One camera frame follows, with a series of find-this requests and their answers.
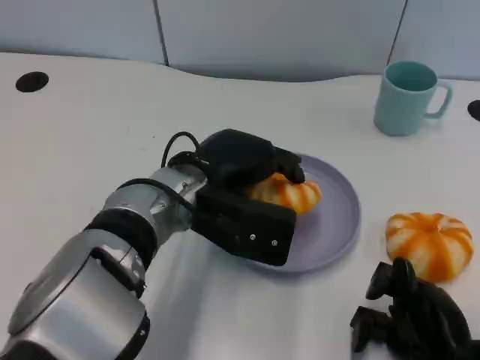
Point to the orange white toy bread roll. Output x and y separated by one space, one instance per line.
431 240
296 197

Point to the pale green mug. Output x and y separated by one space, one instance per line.
403 105

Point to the pale grey desk partition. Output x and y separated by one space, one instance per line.
262 33

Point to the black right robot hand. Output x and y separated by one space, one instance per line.
423 322

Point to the lilac plate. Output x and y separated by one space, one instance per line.
330 225

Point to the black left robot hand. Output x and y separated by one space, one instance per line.
240 157

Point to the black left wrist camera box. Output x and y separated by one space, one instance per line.
247 228

